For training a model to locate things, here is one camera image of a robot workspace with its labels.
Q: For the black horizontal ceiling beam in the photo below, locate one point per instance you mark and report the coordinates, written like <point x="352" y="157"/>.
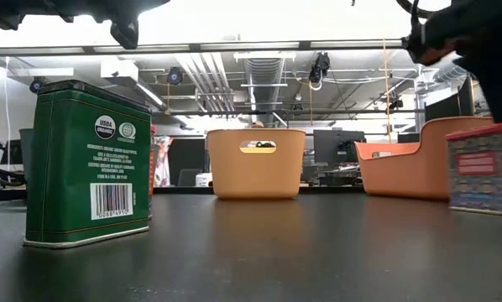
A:
<point x="217" y="112"/>

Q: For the silver ventilation duct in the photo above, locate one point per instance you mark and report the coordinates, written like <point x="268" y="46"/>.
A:
<point x="264" y="75"/>

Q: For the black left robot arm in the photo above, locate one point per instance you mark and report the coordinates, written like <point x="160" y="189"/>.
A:
<point x="24" y="10"/>

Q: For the orange plastic bin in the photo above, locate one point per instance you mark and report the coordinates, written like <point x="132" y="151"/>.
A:
<point x="402" y="176"/>

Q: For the grey chair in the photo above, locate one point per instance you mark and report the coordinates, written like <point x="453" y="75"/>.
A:
<point x="188" y="178"/>

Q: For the person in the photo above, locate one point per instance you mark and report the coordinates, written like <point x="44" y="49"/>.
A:
<point x="257" y="124"/>

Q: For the black hanging overhead camera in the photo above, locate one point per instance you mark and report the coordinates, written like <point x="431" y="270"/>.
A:
<point x="319" y="67"/>

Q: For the floral cloth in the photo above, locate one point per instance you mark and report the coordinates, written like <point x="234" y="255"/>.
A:
<point x="163" y="168"/>

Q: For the cluttered desk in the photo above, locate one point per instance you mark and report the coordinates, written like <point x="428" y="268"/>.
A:
<point x="335" y="174"/>

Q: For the patterned tin red lid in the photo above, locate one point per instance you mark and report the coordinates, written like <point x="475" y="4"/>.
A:
<point x="482" y="184"/>

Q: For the round black ceiling device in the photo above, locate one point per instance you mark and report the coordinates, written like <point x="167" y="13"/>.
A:
<point x="36" y="85"/>
<point x="174" y="75"/>

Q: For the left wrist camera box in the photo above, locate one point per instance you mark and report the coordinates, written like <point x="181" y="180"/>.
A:
<point x="125" y="35"/>

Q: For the black table edge rail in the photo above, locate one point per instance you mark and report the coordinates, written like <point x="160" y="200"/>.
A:
<point x="184" y="190"/>

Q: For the black flat monitor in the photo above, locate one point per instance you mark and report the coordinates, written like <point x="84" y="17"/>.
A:
<point x="12" y="152"/>
<point x="339" y="147"/>
<point x="408" y="137"/>

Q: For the yellow plastic bin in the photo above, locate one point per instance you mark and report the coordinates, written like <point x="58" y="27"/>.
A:
<point x="255" y="176"/>

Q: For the small white item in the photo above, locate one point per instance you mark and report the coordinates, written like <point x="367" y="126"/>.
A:
<point x="202" y="180"/>

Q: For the ribbed silver duct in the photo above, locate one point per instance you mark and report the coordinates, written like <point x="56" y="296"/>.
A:
<point x="448" y="74"/>

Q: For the overhead frame bar with lights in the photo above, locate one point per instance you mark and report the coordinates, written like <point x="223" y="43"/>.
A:
<point x="304" y="44"/>

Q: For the black monitor back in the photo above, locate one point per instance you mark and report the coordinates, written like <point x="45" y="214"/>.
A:
<point x="442" y="109"/>

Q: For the teal plastic bin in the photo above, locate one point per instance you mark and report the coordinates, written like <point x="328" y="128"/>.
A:
<point x="26" y="155"/>

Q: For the green spice tin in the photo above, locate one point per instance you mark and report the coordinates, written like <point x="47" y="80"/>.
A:
<point x="87" y="168"/>

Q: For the dark partition panel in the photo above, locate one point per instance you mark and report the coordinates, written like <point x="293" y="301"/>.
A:
<point x="188" y="153"/>

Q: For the black upright panel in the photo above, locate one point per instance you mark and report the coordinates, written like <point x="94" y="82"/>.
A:
<point x="466" y="98"/>

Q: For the white ceiling unit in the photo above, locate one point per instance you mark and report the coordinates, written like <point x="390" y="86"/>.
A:
<point x="116" y="69"/>

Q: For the white ceiling light fixture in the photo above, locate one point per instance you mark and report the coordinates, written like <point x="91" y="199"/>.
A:
<point x="45" y="72"/>

